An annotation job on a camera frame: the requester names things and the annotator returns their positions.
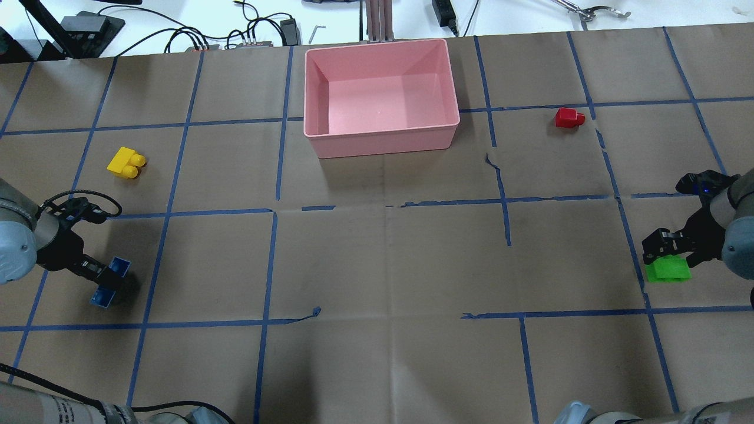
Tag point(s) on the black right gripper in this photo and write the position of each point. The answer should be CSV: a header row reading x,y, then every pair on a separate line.
x,y
708,231

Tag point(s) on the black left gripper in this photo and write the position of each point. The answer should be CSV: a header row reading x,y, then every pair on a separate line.
x,y
57,247

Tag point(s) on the green toy block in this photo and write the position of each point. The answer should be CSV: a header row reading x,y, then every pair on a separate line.
x,y
669,269

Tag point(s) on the blue toy block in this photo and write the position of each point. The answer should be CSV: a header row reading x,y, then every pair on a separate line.
x,y
111,282

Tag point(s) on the red toy block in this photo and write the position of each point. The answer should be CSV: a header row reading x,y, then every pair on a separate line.
x,y
569,118

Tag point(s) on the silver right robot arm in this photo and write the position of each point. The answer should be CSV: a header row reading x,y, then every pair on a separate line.
x,y
737,251

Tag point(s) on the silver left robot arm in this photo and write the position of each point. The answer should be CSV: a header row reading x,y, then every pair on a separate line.
x,y
42,235

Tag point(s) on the pink plastic box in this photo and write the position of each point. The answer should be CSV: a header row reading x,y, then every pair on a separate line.
x,y
379,99

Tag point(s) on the yellow toy block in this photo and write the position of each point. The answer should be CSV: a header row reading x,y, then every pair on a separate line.
x,y
127,163

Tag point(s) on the black power adapter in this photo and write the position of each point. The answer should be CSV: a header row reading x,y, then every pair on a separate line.
x,y
290,32

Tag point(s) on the aluminium frame post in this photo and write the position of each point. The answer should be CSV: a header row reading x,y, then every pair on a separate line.
x,y
379,21

